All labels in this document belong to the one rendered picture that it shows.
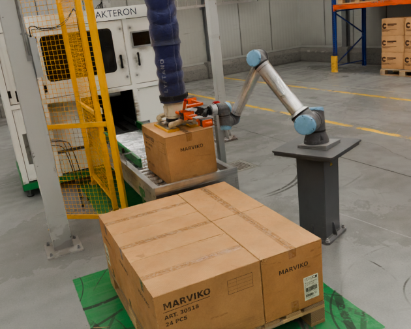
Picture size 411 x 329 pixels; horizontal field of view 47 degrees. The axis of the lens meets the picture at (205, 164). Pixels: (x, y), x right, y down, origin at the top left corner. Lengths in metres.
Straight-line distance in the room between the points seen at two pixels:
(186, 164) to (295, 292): 1.40
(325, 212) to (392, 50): 7.95
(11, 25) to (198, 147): 1.65
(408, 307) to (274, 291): 0.89
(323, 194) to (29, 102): 2.37
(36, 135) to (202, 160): 1.33
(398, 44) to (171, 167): 8.29
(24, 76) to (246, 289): 2.36
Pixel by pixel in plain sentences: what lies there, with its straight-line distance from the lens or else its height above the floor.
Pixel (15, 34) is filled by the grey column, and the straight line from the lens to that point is 3.90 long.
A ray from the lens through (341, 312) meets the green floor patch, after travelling 3.10.
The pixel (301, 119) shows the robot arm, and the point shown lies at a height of 1.01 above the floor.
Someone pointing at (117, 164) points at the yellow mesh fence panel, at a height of 0.63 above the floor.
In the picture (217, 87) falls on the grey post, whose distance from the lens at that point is 6.73.
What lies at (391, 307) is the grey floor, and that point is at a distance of 3.18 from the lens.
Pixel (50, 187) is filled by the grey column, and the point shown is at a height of 0.59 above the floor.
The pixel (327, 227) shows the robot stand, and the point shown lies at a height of 0.12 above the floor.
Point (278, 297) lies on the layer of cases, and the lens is 2.73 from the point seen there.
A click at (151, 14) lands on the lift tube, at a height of 1.83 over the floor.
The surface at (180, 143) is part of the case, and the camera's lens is 3.60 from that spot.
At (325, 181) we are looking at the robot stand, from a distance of 3.67.
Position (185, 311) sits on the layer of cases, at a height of 0.40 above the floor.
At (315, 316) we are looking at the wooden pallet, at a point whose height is 0.06.
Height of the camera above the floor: 1.81
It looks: 18 degrees down
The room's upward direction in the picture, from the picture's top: 7 degrees counter-clockwise
